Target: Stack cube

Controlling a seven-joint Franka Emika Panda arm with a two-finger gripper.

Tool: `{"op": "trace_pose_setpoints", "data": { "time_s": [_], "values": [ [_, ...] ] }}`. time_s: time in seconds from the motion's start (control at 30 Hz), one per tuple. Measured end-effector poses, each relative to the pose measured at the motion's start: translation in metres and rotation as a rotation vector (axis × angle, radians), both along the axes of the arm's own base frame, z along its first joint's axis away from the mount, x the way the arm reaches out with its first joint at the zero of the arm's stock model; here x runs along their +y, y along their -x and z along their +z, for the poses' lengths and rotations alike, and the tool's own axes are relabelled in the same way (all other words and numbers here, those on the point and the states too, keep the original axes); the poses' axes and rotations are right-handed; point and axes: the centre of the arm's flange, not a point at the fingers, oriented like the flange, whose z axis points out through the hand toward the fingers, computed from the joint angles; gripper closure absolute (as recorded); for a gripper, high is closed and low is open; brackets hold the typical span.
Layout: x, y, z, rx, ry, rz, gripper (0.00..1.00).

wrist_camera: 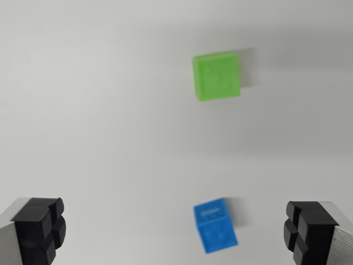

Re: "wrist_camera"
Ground green rubber infantino cube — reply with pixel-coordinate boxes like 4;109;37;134
192;51;241;102

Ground gripper right finger with silver black pad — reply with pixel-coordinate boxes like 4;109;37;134
283;200;353;265

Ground blue rubber infantino cube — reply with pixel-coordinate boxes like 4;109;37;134
192;198;238;254

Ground gripper left finger with silver black pad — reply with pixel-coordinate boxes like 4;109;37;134
0;197;67;265

